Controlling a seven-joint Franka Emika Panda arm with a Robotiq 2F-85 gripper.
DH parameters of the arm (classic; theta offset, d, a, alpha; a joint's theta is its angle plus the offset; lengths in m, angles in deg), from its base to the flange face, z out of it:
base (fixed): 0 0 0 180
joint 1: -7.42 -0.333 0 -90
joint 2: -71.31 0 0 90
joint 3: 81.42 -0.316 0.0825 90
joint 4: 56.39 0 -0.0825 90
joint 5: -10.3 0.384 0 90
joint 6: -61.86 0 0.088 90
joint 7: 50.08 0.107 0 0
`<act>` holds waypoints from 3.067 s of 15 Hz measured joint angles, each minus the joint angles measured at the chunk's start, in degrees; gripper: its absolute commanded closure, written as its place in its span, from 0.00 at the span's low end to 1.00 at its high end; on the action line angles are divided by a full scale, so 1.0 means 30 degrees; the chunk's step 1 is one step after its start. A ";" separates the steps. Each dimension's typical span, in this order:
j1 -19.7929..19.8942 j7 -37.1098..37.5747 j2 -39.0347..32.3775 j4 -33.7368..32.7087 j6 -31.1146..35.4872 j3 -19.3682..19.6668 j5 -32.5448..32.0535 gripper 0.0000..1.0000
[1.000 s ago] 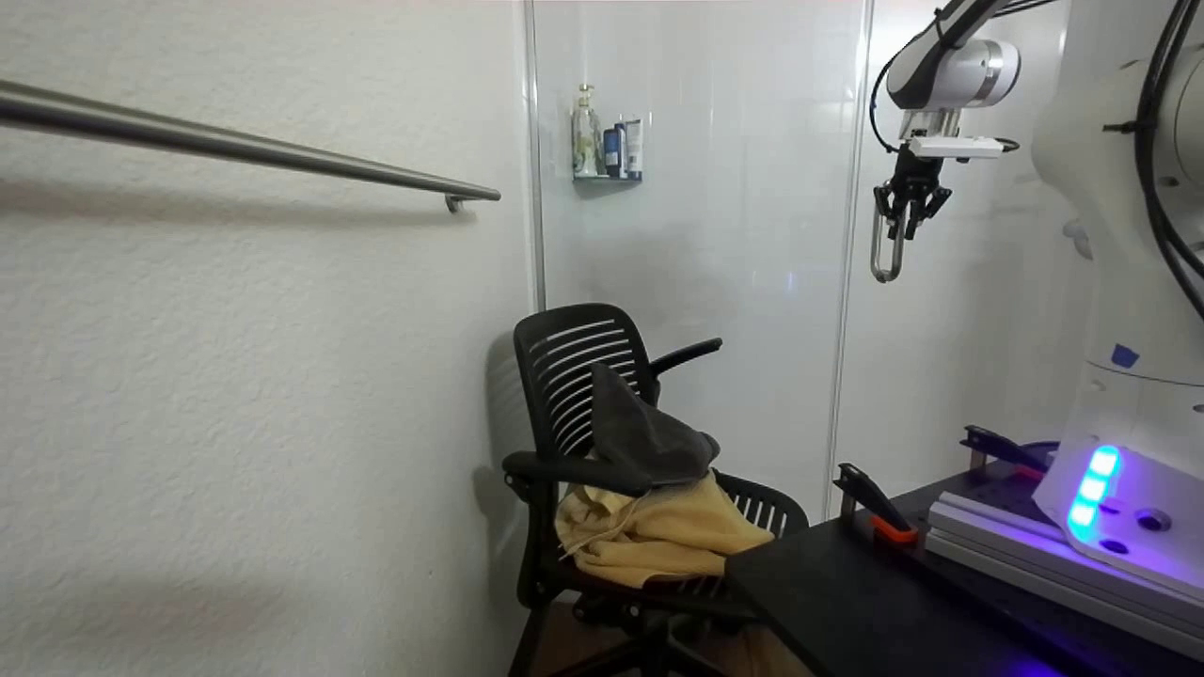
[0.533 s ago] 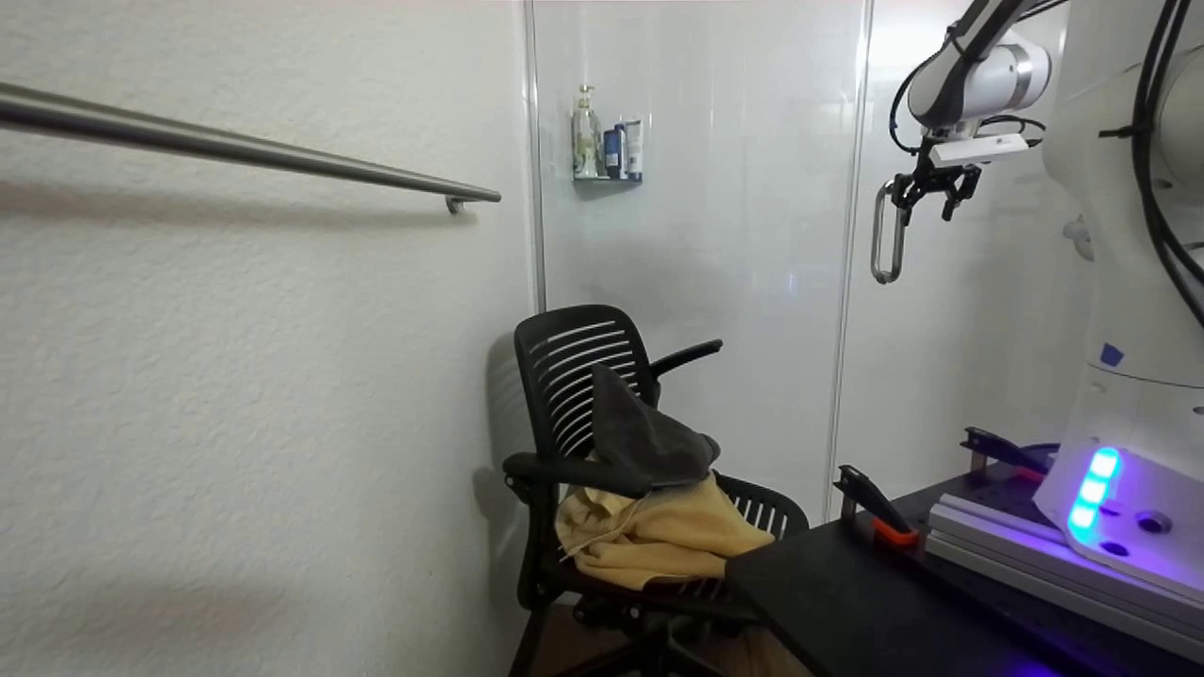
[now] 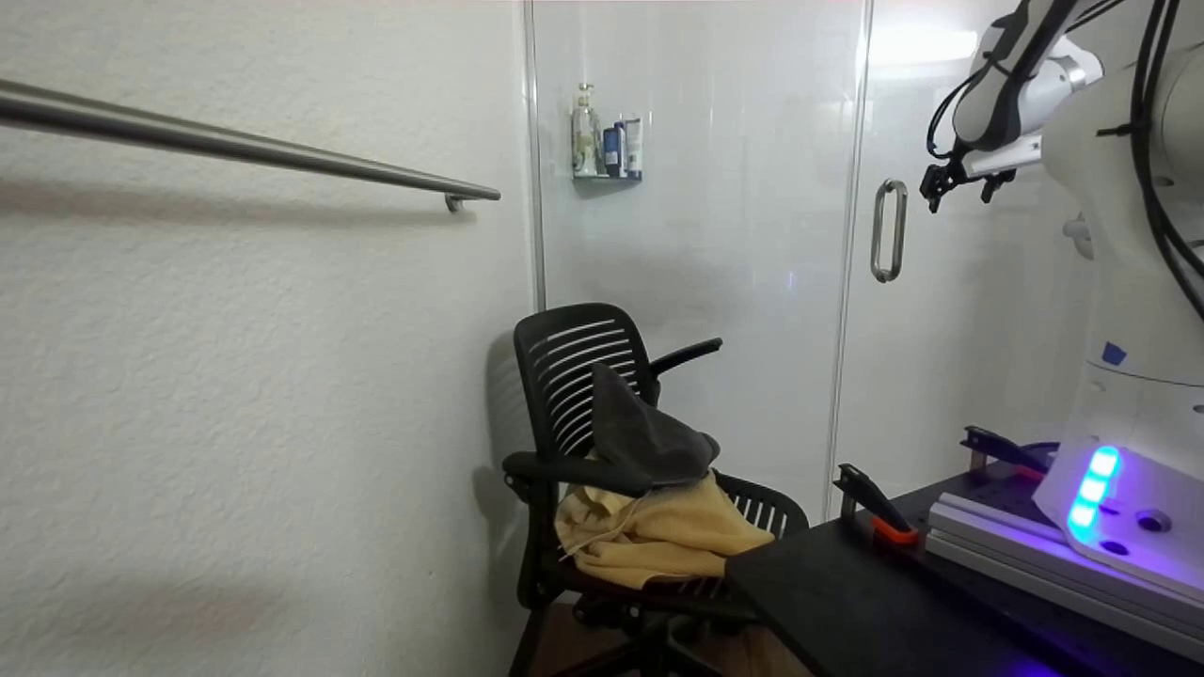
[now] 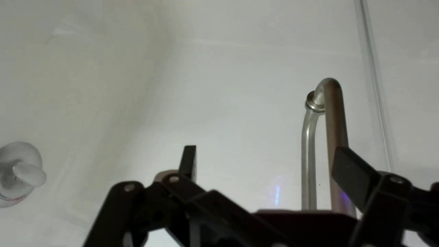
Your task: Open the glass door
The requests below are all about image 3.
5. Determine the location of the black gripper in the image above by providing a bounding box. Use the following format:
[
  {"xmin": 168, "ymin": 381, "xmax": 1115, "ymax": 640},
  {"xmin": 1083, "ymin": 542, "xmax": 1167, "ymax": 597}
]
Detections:
[{"xmin": 917, "ymin": 147, "xmax": 1018, "ymax": 213}]

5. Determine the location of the metal loop door handle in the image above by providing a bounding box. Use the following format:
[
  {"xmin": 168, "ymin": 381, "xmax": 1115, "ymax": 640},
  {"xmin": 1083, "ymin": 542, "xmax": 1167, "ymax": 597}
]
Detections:
[{"xmin": 864, "ymin": 178, "xmax": 910, "ymax": 285}]

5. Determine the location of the glass shower door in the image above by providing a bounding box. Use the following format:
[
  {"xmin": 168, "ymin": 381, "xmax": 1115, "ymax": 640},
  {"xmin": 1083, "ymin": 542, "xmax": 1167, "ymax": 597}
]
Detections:
[{"xmin": 823, "ymin": 0, "xmax": 1100, "ymax": 504}]

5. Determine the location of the grey shower valve knob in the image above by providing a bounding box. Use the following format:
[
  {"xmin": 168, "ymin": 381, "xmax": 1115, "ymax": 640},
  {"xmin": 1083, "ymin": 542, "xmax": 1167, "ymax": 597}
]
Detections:
[{"xmin": 1060, "ymin": 211, "xmax": 1100, "ymax": 264}]

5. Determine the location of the fixed glass shower panel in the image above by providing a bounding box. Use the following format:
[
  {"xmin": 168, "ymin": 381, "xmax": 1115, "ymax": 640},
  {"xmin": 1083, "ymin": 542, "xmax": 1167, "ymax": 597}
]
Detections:
[{"xmin": 523, "ymin": 0, "xmax": 870, "ymax": 522}]

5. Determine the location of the dark purple clamp tool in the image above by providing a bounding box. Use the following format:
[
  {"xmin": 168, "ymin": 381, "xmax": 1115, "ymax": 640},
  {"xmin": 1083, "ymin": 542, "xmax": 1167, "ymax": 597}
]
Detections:
[{"xmin": 954, "ymin": 423, "xmax": 1065, "ymax": 490}]

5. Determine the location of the black orange clamp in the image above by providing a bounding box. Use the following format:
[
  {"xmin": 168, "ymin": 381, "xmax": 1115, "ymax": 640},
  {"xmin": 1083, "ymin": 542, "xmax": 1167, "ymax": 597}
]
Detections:
[{"xmin": 833, "ymin": 459, "xmax": 932, "ymax": 557}]

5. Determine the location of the white tube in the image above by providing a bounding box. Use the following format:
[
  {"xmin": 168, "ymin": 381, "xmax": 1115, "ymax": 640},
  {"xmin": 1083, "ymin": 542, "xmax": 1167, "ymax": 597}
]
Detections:
[{"xmin": 616, "ymin": 114, "xmax": 647, "ymax": 180}]

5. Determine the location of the blue tube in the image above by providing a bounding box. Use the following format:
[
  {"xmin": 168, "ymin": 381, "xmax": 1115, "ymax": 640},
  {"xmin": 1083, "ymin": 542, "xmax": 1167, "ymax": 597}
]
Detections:
[{"xmin": 597, "ymin": 119, "xmax": 629, "ymax": 180}]

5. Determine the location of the small shower shelf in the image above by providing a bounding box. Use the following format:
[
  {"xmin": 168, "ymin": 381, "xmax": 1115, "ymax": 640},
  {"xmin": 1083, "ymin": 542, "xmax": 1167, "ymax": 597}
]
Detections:
[{"xmin": 572, "ymin": 165, "xmax": 647, "ymax": 193}]

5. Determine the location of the grey cloth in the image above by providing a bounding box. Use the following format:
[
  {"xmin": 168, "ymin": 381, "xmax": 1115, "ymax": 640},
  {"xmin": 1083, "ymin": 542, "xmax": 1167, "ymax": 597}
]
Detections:
[{"xmin": 579, "ymin": 360, "xmax": 726, "ymax": 494}]

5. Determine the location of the black mesh office chair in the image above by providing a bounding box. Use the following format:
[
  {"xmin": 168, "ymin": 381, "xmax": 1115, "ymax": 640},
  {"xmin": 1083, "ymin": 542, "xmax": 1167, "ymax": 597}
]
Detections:
[{"xmin": 501, "ymin": 296, "xmax": 814, "ymax": 677}]

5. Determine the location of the yellow cloth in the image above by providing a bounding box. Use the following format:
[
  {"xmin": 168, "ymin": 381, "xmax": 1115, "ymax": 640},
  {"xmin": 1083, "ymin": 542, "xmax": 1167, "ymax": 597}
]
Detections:
[{"xmin": 553, "ymin": 472, "xmax": 777, "ymax": 595}]

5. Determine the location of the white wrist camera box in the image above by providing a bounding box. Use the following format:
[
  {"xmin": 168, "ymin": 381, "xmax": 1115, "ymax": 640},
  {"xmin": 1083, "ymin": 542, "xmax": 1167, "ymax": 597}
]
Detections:
[{"xmin": 962, "ymin": 132, "xmax": 1051, "ymax": 180}]

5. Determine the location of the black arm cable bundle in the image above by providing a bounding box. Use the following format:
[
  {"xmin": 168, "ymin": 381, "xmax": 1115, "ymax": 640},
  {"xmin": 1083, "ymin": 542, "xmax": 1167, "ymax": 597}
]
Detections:
[{"xmin": 1095, "ymin": 0, "xmax": 1204, "ymax": 325}]

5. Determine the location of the metal wall towel bar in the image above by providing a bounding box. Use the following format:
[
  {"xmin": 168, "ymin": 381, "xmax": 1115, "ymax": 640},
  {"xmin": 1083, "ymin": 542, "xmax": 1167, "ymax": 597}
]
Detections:
[{"xmin": 0, "ymin": 74, "xmax": 504, "ymax": 217}]

